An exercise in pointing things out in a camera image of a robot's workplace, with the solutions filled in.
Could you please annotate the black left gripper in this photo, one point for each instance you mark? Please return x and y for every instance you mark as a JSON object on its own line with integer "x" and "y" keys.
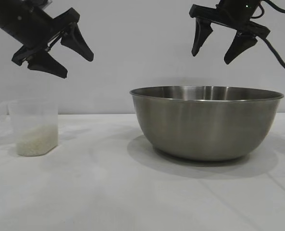
{"x": 24, "y": 21}

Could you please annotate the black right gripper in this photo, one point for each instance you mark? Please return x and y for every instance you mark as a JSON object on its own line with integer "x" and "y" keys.
{"x": 238, "y": 12}

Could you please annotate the translucent plastic measuring cup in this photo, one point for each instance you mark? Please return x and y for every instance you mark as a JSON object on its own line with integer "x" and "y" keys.
{"x": 31, "y": 115}

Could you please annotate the stainless steel mixing bowl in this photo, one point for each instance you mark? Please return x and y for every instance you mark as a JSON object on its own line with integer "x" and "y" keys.
{"x": 204, "y": 125}

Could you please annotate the white rice grains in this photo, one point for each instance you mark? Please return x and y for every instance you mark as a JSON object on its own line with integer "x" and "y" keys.
{"x": 36, "y": 142}

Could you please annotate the grey left wrist camera housing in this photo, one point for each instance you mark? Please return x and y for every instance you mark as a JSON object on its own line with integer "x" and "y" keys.
{"x": 45, "y": 2}

